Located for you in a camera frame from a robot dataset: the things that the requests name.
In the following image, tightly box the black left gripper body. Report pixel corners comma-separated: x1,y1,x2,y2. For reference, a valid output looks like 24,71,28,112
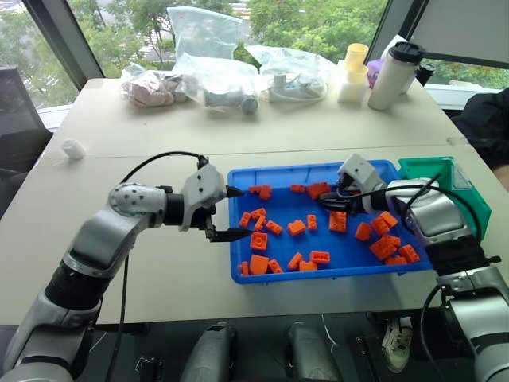
189,204,220,243

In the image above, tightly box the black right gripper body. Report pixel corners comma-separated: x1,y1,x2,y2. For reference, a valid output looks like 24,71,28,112
336,174,361,201

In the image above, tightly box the blue plastic bin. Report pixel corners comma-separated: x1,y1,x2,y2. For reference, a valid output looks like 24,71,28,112
227,159,435,285

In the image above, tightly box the green plastic bin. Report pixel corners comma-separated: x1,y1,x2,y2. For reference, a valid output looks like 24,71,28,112
397,156,492,242

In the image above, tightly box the plastic bag of grey cylinders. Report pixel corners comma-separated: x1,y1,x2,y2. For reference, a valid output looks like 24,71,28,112
174,53,262,117

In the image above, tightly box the white plastic block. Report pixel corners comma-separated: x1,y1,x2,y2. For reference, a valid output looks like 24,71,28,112
336,60,370,107

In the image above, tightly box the white tumbler with black lid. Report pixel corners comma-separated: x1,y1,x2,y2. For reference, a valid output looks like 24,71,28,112
367,41,427,111

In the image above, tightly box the purple plastic object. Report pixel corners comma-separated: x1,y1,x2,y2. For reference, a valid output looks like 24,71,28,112
364,58,386,92

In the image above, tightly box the plastic bag of white fittings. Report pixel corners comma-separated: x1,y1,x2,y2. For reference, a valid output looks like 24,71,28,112
245,44,338,105

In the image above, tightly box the plastic bag of pink pieces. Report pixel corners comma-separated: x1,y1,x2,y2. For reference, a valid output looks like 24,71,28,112
119,62,192,109

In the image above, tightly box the pale yellow plastic cup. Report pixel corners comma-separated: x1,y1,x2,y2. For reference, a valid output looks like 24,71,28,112
344,43,370,75

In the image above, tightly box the black cup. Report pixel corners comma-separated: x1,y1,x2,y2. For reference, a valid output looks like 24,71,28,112
415,61,437,87

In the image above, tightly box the white sneaker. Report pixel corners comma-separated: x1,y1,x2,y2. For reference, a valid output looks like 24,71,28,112
382,317,414,374

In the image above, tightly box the person in dark clothing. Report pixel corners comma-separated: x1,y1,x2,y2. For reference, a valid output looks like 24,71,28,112
456,90,509,182

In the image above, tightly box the small white plastic cylinder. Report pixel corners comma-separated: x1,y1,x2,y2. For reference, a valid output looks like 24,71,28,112
60,138,87,161

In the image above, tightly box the empty clear plastic bag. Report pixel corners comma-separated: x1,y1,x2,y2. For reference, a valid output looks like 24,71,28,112
165,5,244,67

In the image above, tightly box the black chair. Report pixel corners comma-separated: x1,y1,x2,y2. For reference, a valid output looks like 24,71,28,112
0,66,55,224

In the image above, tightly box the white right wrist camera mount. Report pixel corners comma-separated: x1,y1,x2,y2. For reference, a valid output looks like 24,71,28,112
337,153,387,193

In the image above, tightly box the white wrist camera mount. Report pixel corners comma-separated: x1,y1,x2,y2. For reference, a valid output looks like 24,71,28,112
337,153,387,193
177,162,228,233

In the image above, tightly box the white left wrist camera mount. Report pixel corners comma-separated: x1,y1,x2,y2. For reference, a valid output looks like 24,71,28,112
177,162,228,233

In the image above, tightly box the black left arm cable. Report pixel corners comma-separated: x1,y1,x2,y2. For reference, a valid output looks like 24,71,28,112
106,150,211,382

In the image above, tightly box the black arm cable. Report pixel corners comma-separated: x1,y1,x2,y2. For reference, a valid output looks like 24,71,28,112
106,150,211,382
349,173,484,382

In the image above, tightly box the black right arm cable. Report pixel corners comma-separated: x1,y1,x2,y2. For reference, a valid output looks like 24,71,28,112
349,173,484,382

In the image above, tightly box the white panel with dark frame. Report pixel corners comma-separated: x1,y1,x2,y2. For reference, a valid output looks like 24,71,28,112
364,0,509,69

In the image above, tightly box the dark window frame post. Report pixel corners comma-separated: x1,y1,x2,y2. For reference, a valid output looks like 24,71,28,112
22,0,106,105

